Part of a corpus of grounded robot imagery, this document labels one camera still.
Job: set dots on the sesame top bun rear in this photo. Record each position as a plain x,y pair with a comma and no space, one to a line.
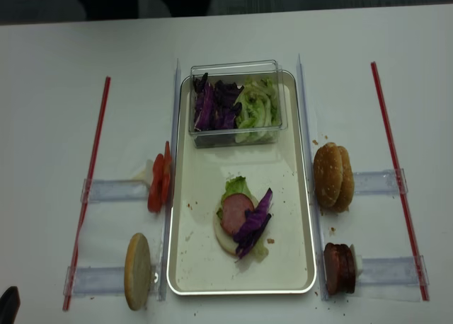
347,188

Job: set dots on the sesame top bun front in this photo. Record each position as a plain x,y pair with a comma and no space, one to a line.
328,174

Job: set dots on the red tomato slice rear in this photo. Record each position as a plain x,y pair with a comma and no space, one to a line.
166,175

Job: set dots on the red tomato slice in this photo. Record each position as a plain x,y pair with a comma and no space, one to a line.
154,199
166,175

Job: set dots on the shredded green lettuce pile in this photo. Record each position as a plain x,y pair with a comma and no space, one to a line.
259,109

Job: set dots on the red tomato slice front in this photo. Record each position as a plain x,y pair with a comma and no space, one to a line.
154,199

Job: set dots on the dark meat patty front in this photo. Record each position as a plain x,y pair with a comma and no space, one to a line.
336,268

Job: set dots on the white pusher block left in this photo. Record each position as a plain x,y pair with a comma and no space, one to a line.
148,172

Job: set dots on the clear acrylic rail left vertical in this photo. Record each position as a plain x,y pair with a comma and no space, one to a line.
169,204

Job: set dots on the white pusher block right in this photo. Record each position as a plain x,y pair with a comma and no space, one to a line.
357,261

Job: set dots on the shredded purple cabbage pile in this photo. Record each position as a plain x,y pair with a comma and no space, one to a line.
216,104

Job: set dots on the white pusher block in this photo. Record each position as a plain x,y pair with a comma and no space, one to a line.
357,261
148,172

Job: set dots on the clear acrylic channel lower left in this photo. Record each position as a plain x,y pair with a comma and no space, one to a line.
94,281

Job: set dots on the dark meat patty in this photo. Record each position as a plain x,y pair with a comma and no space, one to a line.
348,270
336,268

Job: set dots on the cream rectangular serving tray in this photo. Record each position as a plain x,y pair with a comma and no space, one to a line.
197,264

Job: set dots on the green lettuce leaf on bun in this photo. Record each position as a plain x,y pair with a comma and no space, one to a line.
239,185

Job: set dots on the sesame bun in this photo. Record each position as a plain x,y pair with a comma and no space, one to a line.
347,188
328,174

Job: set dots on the black object at corner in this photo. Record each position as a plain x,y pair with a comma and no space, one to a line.
9,304

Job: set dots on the clear acrylic channel lower right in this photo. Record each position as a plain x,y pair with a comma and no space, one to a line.
398,271

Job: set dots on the red strip right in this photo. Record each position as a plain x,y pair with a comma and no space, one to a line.
423,282

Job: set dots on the clear plastic vegetable container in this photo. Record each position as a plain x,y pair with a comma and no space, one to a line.
235,73

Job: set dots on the clear acrylic channel upper left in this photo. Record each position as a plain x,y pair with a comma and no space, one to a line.
95,191

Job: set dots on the dark meat patty rear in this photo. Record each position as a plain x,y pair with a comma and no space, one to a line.
348,270

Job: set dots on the pale bun half standing left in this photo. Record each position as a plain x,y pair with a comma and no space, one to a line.
137,276

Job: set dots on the red strip left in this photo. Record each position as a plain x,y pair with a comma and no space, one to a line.
89,177

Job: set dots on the purple cabbage strips on bun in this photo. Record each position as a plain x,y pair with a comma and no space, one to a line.
254,226

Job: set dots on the red strip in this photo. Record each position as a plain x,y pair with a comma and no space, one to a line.
89,177
423,282

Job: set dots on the bottom bun half on tray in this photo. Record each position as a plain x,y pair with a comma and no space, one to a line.
226,241

